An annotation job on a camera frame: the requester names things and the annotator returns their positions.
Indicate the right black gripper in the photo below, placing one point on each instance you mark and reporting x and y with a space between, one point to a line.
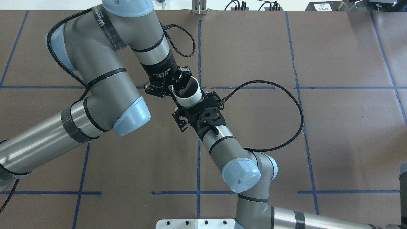
180 120

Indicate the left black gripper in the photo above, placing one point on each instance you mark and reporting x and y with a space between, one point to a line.
160 71

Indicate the white ribbed HOME mug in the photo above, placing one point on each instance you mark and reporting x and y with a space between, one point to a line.
189 96

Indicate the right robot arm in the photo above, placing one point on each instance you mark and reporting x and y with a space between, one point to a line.
290 156

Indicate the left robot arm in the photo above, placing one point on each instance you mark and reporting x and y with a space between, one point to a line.
86 45

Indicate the aluminium frame post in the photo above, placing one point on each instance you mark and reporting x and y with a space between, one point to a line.
199 7

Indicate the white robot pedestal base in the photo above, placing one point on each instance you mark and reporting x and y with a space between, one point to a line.
195 224

